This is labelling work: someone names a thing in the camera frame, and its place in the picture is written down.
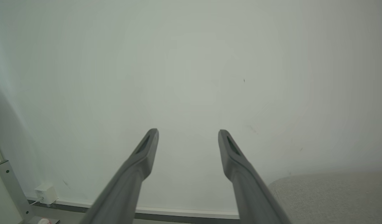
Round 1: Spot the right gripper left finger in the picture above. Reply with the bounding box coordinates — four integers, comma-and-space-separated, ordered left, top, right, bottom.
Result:
80, 128, 159, 224

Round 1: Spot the white wall socket box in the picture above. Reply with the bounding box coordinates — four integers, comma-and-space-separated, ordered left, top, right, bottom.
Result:
35, 184, 59, 205

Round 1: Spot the grey metal frame post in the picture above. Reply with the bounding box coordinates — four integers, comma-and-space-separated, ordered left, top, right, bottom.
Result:
0, 130, 60, 224

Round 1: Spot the grey fabric sofa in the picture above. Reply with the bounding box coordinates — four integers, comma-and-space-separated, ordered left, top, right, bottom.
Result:
268, 173, 382, 224

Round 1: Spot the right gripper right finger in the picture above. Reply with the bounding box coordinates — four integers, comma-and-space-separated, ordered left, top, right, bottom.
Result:
218, 129, 293, 224

